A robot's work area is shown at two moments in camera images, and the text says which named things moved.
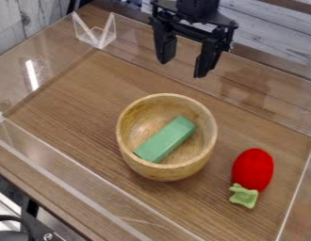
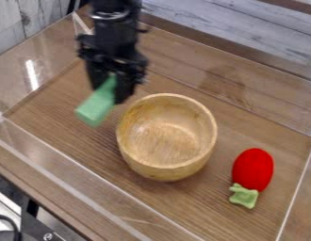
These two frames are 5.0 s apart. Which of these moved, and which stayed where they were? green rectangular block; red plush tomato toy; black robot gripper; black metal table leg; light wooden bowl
Moved: green rectangular block; black robot gripper
Stayed: black metal table leg; red plush tomato toy; light wooden bowl
